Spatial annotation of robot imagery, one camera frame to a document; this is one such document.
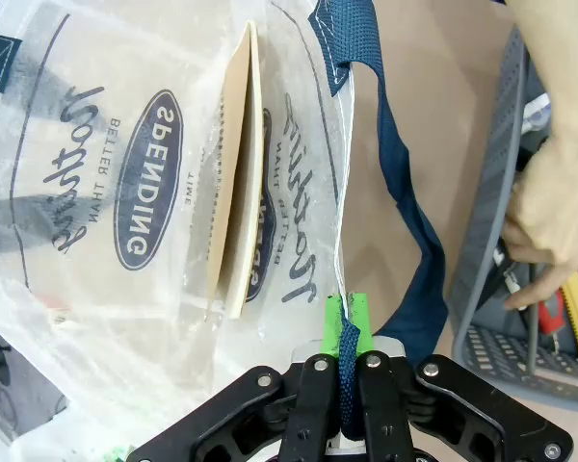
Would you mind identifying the grey plastic basket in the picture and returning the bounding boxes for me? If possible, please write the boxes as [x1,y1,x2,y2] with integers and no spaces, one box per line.
[450,23,578,415]

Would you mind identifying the beige cardboard bag insert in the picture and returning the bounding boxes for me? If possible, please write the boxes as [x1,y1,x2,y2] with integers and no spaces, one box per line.
[205,21,264,321]

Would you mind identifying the clear shopping bag navy handles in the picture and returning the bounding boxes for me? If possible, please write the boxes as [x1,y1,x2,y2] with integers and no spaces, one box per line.
[0,0,450,462]

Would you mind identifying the clear blister package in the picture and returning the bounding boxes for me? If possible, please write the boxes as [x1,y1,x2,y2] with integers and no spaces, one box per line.
[520,92,553,137]

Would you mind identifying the person's right forearm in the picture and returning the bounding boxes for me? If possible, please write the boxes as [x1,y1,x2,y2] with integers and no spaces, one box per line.
[505,0,578,148]

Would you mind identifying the person's right hand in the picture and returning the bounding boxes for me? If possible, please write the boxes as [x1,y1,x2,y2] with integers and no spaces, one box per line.
[503,130,578,312]

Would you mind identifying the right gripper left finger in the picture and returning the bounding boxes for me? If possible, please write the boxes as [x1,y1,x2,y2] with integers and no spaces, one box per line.
[124,294,344,462]

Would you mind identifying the red handled tool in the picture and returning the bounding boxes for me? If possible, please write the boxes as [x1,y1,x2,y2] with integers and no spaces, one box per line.
[538,292,567,337]

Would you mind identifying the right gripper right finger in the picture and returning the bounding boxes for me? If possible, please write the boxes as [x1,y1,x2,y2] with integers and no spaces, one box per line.
[349,291,573,462]

